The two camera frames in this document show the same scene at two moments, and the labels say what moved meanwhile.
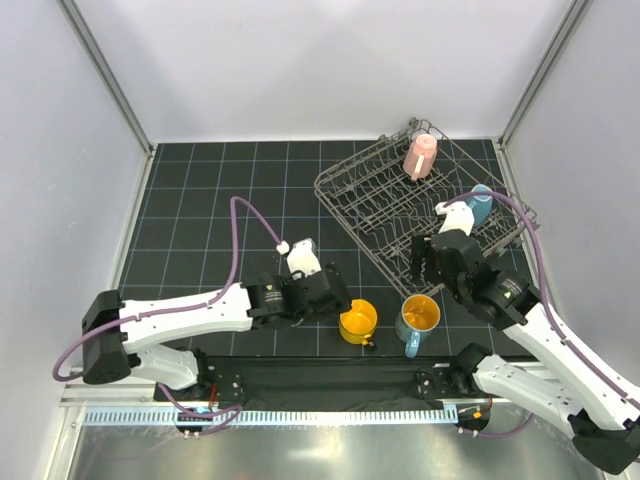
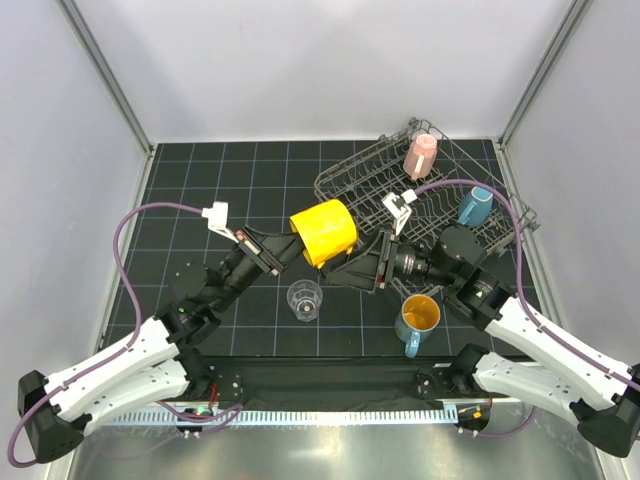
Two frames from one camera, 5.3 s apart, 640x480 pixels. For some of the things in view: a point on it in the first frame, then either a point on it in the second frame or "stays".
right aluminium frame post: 573,17 stays
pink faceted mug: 419,158 stays
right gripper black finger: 416,256 -> 360,272
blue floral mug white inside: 481,204 stays
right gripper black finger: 433,265 -> 368,246
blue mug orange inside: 419,314 stays
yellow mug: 357,324 -> 325,230
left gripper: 334,309 -> 277,249
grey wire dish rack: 389,191 stays
